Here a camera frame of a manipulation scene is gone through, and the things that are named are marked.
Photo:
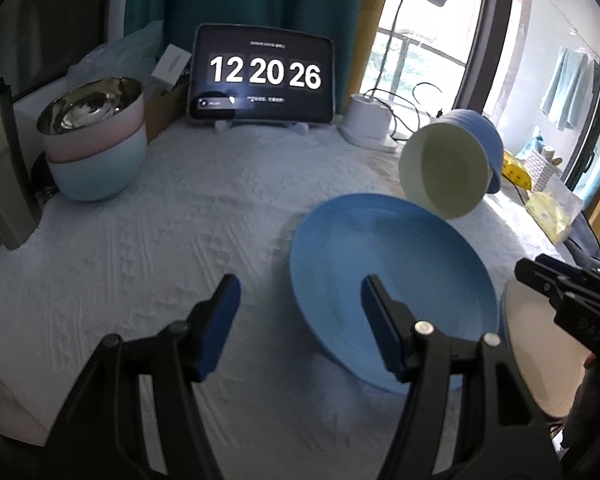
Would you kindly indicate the steel thermos flask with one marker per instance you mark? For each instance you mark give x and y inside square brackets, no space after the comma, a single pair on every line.
[5,170]

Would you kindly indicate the blue plastic packet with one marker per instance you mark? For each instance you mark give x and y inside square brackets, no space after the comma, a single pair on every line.
[530,144]

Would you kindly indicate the blue plate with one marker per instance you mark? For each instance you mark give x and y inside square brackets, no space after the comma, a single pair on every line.
[360,240]

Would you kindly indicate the white red-dotted plate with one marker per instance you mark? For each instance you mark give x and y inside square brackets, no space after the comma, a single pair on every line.
[535,355]

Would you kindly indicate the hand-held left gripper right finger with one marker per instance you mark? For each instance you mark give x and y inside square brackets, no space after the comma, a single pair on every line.
[380,330]

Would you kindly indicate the person's right forearm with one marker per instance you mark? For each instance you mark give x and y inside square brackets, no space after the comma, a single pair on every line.
[595,410]

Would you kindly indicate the small white card box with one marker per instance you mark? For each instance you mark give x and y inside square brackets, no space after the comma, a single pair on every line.
[170,67]

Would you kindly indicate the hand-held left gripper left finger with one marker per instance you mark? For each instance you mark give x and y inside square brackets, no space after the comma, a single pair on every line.
[220,325]

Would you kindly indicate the metal window railing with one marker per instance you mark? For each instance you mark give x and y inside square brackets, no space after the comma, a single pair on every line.
[405,60]

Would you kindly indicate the yellow snack packet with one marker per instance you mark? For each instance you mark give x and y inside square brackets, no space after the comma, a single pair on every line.
[515,172]

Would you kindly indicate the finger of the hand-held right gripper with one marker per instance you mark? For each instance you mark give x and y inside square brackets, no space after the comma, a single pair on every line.
[570,267]
[575,310]

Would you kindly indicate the hanging light blue towel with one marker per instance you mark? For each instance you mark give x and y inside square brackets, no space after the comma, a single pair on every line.
[565,85]

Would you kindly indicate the clear plastic bag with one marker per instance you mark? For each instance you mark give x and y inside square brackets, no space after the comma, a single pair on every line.
[569,200]

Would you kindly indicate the white desk lamp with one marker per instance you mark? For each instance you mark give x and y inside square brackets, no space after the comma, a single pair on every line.
[367,120]

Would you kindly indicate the blue ribbed bowl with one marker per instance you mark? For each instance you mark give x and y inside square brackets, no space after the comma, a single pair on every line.
[486,135]

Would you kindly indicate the yellow tissue packet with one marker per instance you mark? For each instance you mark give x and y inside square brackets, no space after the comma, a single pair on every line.
[547,215]

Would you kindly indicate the white textured tablecloth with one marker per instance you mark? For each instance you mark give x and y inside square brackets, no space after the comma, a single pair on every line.
[180,220]

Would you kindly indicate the cardboard box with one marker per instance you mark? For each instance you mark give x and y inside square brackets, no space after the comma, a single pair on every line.
[162,110]

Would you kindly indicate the crumpled plastic bag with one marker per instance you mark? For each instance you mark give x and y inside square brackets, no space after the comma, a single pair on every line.
[120,52]

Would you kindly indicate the white perforated basket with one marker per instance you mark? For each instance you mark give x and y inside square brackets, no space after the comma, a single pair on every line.
[540,170]

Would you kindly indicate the black tablet clock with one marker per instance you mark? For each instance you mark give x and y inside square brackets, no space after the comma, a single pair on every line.
[260,70]

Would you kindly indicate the yellow curtain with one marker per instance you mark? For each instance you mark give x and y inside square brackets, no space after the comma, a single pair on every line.
[372,35]

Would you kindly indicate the light blue steel-lined bowl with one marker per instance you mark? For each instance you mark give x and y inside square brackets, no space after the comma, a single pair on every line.
[100,175]

